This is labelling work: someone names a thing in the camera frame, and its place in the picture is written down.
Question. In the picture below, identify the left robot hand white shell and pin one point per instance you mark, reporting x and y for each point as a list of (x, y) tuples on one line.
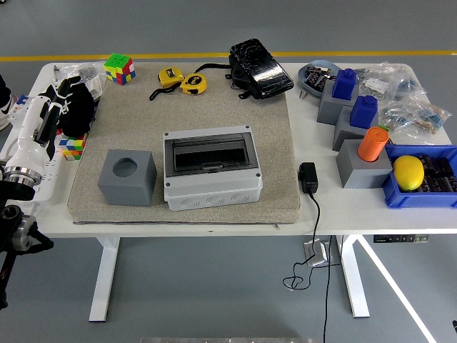
[(26, 139)]

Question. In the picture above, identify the grey electrical box with lid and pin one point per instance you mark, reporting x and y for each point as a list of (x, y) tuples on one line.
[(214, 193)]

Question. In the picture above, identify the orange cylinder battery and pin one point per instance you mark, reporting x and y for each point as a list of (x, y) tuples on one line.
[(371, 144)]

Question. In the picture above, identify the blue square battery block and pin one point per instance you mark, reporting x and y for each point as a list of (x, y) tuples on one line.
[(363, 112), (344, 84)]

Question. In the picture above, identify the dark printed battery cell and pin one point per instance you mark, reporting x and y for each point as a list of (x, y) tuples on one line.
[(320, 83), (313, 74)]

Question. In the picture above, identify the white circuit breaker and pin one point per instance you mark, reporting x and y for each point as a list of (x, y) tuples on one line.
[(18, 107)]

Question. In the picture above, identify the person's leg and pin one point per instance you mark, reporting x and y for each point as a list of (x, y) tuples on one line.
[(4, 107)]

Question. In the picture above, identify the small Rubik's cube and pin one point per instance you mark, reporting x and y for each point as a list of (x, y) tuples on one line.
[(73, 148)]

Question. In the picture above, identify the white power strip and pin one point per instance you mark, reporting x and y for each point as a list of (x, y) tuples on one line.
[(53, 186)]

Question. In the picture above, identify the black cloth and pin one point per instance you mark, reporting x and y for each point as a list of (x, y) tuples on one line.
[(80, 114)]

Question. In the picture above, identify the clear plastic parts bag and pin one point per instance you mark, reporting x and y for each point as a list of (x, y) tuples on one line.
[(378, 84), (87, 71), (417, 118), (412, 89)]

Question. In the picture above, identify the black table control panel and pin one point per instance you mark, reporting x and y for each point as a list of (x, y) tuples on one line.
[(400, 238)]

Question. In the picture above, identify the white table leg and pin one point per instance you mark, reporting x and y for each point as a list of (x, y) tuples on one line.
[(101, 286), (353, 286)]

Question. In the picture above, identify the grey holder block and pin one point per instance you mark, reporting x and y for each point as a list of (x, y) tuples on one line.
[(360, 175), (344, 137), (125, 189), (328, 110)]

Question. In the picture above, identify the large Rubik's cube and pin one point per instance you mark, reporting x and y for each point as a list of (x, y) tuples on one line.
[(119, 69)]

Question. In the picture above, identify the blue plastic bin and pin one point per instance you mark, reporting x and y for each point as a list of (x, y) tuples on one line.
[(421, 200)]

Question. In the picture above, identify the black cylindrical capacitor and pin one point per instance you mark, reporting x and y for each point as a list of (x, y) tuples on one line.
[(435, 186), (446, 168), (429, 163)]

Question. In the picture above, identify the yellow tape measure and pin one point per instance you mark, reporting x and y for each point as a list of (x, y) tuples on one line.
[(193, 84), (170, 76)]

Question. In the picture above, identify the yellow lemon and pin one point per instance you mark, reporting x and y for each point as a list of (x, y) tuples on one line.
[(408, 173)]

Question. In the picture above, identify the black power adapter plug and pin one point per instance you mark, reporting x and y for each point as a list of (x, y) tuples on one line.
[(308, 178)]

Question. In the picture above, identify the small green part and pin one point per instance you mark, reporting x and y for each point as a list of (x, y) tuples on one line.
[(384, 128)]

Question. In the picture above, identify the glossy black pouch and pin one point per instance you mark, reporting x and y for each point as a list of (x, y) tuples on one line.
[(260, 68)]

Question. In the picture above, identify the grey-brown mat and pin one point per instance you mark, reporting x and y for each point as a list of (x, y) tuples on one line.
[(282, 143)]

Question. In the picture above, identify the blue-grey dish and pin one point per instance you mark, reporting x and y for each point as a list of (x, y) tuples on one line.
[(303, 78)]

